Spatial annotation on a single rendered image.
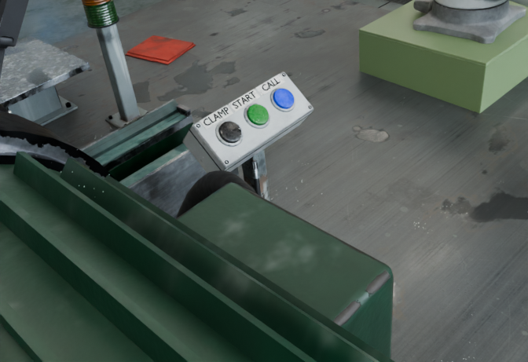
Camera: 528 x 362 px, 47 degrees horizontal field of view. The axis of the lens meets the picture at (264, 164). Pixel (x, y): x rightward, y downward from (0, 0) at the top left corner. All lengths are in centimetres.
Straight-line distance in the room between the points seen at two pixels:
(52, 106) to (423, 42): 84
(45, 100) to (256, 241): 125
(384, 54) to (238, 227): 115
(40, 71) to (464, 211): 92
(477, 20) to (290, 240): 114
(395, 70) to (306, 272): 117
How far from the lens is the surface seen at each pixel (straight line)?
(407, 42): 133
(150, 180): 95
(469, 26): 134
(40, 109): 146
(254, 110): 79
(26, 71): 144
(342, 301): 21
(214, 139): 76
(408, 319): 88
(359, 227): 100
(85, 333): 17
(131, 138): 108
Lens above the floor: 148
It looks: 36 degrees down
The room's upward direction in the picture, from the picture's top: 7 degrees counter-clockwise
